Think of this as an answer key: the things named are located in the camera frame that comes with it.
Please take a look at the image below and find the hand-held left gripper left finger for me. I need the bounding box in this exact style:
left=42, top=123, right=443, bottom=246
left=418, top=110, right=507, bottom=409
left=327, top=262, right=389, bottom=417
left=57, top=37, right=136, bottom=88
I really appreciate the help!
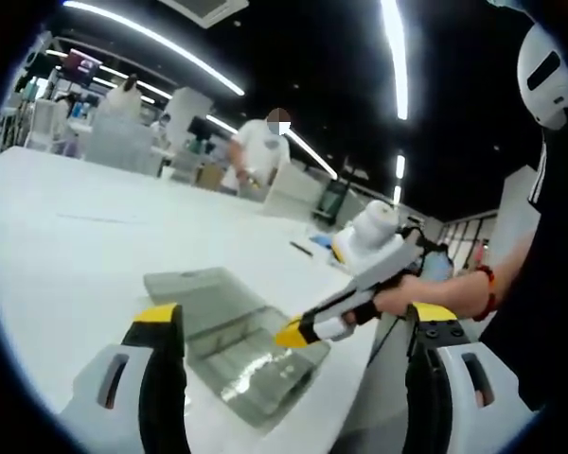
left=56, top=302, right=193, bottom=454

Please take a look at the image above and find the person's black clothing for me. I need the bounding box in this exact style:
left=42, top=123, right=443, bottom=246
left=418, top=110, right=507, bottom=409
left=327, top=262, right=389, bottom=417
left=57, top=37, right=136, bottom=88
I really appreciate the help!
left=477, top=108, right=568, bottom=412

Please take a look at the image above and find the person's right hand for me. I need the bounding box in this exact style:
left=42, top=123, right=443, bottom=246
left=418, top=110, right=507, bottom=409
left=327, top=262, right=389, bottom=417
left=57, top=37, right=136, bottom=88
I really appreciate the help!
left=345, top=274, right=455, bottom=327

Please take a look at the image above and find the thin gripper cable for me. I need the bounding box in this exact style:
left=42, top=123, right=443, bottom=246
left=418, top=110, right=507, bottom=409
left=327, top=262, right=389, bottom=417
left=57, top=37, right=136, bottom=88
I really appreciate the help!
left=371, top=314, right=403, bottom=365

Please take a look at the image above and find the black tripod stand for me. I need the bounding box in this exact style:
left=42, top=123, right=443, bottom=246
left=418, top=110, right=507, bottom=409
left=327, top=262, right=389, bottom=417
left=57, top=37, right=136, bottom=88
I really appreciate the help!
left=314, top=160, right=356, bottom=228

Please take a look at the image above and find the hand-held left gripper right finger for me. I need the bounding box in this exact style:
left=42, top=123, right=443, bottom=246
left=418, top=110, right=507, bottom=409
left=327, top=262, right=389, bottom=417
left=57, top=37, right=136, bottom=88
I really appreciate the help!
left=404, top=302, right=543, bottom=454

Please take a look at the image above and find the purple wall screen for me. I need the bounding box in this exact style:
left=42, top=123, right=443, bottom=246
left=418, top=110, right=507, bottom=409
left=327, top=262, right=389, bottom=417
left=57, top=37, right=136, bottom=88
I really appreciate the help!
left=61, top=48, right=98, bottom=77

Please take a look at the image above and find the long curved ceiling light strip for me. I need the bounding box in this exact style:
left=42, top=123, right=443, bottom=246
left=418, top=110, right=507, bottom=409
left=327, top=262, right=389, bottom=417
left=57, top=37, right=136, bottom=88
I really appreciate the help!
left=63, top=0, right=246, bottom=96

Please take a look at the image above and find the ceiling air vent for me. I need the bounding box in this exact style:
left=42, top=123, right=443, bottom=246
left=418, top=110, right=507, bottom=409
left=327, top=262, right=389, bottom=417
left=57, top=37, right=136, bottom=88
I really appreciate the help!
left=158, top=0, right=247, bottom=27

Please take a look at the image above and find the short ceiling light strip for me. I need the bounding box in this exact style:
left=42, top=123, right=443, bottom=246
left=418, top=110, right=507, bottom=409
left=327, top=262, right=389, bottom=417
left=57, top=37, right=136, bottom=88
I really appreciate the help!
left=381, top=0, right=408, bottom=120

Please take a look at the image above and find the white table partition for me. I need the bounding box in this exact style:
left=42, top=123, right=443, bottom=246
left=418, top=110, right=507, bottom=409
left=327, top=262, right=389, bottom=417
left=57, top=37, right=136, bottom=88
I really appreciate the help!
left=262, top=165, right=323, bottom=218

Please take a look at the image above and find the red bead bracelet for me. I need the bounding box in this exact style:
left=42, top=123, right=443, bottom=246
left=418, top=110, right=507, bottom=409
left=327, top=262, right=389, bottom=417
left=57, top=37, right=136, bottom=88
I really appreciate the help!
left=470, top=264, right=501, bottom=323

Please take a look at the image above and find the clear plastic guide fixture box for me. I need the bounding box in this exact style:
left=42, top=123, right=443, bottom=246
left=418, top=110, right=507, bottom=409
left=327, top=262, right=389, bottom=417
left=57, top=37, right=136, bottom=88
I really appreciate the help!
left=143, top=267, right=332, bottom=431

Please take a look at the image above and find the grey desk partition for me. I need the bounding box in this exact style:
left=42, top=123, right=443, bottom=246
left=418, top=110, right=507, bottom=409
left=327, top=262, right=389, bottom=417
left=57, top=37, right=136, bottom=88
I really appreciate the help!
left=84, top=113, right=153, bottom=177

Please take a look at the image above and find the white chest device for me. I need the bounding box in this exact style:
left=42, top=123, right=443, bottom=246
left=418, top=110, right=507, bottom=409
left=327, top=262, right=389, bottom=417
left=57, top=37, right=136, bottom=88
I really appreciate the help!
left=516, top=21, right=568, bottom=131

